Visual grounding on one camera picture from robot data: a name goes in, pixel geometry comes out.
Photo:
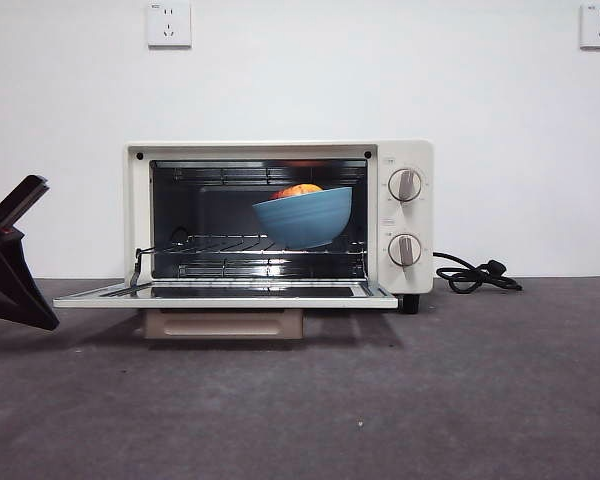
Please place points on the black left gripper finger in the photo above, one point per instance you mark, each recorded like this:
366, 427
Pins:
25, 270
0, 290

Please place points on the blue ribbed bowl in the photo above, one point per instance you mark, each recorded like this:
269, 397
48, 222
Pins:
305, 220

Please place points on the red apple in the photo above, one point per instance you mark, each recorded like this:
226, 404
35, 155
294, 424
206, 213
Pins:
300, 191

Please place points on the cream toaster oven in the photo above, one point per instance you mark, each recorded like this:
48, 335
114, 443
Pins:
405, 280

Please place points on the beige round oven knob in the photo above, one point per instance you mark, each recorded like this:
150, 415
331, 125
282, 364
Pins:
405, 250
405, 185

